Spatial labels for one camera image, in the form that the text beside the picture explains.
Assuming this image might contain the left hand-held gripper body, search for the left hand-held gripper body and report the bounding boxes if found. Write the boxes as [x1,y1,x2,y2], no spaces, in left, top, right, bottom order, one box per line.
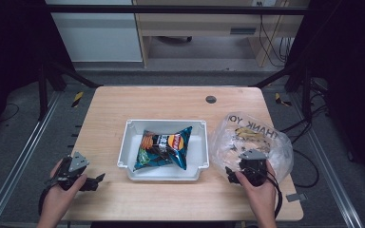
[46,151,90,192]

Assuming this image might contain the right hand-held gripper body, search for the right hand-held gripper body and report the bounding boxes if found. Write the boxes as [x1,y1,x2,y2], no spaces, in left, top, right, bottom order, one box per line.
[237,148,270,187]

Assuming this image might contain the clear plastic shopping bag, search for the clear plastic shopping bag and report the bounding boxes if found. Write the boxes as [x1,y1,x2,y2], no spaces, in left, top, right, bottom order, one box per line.
[208,111,295,185]

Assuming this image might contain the white plastic tray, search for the white plastic tray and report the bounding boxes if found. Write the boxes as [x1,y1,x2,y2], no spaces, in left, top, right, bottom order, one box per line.
[117,119,210,182]

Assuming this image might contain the black and teal chip bag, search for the black and teal chip bag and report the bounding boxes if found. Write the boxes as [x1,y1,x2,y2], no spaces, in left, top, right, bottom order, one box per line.
[133,125,194,172]

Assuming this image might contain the person's right hand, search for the person's right hand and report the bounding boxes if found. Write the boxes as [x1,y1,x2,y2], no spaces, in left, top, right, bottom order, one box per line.
[236,161,279,209]

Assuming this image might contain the person's left hand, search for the person's left hand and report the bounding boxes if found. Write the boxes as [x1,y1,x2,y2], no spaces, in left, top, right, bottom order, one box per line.
[39,158,88,207]

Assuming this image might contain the black and yellow tape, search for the black and yellow tape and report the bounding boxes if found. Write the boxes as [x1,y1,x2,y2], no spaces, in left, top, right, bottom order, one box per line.
[71,91,85,108]
[274,92,293,107]

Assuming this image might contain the white cabinet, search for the white cabinet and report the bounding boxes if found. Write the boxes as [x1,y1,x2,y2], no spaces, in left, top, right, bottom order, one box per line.
[46,0,144,63]

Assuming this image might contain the dark curtain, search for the dark curtain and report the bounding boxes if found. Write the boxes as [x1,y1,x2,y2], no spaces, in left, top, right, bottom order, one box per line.
[0,0,56,143]
[293,0,365,183]

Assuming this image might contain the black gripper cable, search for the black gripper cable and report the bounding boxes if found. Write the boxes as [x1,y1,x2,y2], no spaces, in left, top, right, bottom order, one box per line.
[265,170,284,220]

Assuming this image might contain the small grey bracket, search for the small grey bracket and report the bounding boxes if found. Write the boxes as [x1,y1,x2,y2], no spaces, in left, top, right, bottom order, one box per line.
[285,192,308,203]

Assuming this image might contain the aluminium floor rail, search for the aluminium floor rail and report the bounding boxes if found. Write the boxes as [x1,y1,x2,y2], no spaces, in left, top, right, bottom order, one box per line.
[289,93,365,228]
[0,90,62,228]

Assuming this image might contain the black floor cables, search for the black floor cables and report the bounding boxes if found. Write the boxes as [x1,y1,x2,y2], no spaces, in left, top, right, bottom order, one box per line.
[279,103,330,189]

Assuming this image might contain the black frame stand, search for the black frame stand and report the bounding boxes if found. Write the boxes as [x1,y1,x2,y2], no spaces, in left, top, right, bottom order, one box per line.
[252,60,314,122]
[37,60,102,122]

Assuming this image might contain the thin black floor cable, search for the thin black floor cable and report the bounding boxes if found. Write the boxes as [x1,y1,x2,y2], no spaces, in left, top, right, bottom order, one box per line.
[0,103,21,123]

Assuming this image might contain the black desk cables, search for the black desk cables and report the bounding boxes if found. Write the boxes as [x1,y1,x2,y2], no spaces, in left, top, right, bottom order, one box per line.
[258,1,294,68]

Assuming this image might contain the black horizontal frame bar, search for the black horizontal frame bar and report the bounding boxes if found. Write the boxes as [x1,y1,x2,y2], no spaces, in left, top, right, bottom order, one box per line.
[46,4,310,16]

